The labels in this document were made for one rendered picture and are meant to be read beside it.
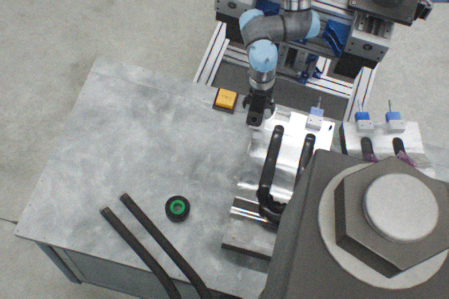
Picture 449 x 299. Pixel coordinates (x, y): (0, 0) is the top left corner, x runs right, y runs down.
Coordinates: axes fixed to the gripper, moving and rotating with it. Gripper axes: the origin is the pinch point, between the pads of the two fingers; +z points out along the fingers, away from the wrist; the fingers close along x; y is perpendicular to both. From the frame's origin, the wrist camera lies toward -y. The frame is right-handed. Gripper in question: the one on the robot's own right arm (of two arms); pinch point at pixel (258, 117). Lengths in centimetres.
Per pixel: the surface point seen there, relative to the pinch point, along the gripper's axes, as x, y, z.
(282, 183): -12.8, -19.8, 2.3
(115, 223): 34, -45, 5
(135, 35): 87, 78, 93
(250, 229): -6.6, -35.3, 6.8
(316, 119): -18.6, 6.4, 4.9
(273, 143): -6.7, -4.9, 6.8
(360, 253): -21, -65, -111
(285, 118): -8.5, 6.4, 9.4
